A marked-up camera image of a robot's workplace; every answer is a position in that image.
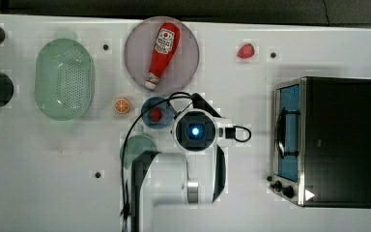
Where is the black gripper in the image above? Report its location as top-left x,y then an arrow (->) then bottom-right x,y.
191,93 -> 220,118

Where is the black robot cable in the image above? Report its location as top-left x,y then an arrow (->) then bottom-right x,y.
119,91 -> 252,232

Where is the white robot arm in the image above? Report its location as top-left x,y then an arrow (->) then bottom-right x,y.
125,93 -> 236,232

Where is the grey round plate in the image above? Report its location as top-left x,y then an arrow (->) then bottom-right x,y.
124,16 -> 200,94

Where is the red toy strawberry on table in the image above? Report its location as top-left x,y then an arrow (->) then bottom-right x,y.
237,43 -> 255,59

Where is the orange slice toy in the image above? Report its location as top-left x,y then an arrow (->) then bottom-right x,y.
114,98 -> 130,114

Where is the silver toaster oven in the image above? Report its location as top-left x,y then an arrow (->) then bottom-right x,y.
268,76 -> 371,209

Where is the blue small bowl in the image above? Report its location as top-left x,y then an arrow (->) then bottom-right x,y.
141,97 -> 174,129

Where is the red plush ketchup bottle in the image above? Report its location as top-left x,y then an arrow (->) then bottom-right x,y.
145,22 -> 181,90

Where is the red toy strawberry in bowl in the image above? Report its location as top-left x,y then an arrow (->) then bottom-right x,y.
150,108 -> 162,123

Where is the green mug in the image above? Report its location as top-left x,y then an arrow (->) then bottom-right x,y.
120,126 -> 157,169

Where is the green perforated colander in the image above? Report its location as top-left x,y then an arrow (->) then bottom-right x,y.
35,31 -> 95,121

